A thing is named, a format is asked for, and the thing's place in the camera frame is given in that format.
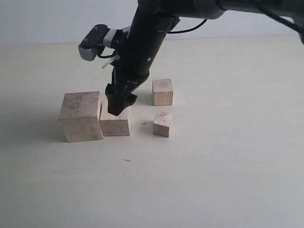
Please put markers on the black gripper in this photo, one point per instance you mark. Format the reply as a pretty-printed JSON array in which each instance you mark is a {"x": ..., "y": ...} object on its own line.
[{"x": 136, "y": 55}]

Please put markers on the second largest wooden cube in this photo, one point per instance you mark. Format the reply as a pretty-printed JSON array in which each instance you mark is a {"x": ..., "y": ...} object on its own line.
[{"x": 114, "y": 125}]

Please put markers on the third largest wooden cube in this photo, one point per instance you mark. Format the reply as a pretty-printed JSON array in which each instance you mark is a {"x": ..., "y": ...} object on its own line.
[{"x": 162, "y": 92}]

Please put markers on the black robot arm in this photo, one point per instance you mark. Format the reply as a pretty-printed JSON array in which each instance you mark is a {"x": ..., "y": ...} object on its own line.
[{"x": 287, "y": 12}]

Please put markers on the smallest wooden cube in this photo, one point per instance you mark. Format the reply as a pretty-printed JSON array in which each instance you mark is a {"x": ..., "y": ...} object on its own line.
[{"x": 162, "y": 124}]

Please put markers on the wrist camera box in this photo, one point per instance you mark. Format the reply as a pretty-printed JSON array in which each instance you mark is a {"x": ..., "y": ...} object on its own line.
[{"x": 93, "y": 42}]

